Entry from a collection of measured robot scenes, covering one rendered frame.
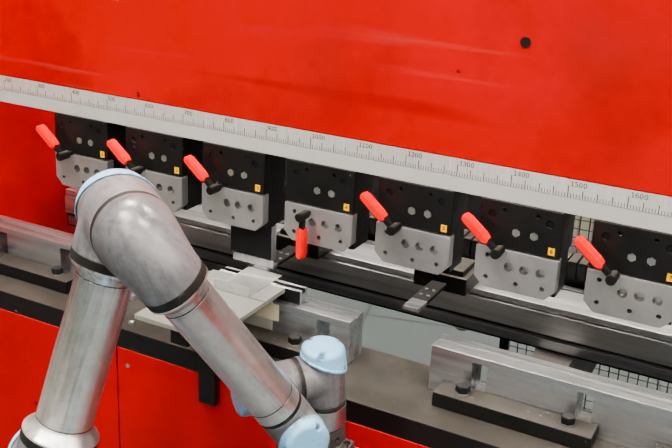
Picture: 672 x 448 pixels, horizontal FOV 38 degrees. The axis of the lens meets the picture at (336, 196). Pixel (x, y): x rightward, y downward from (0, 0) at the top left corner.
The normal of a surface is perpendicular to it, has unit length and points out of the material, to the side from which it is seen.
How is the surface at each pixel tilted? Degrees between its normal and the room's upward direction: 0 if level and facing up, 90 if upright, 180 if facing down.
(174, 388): 90
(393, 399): 0
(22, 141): 90
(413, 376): 0
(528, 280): 90
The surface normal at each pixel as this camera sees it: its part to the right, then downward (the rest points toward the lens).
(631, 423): -0.47, 0.26
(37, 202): 0.88, 0.18
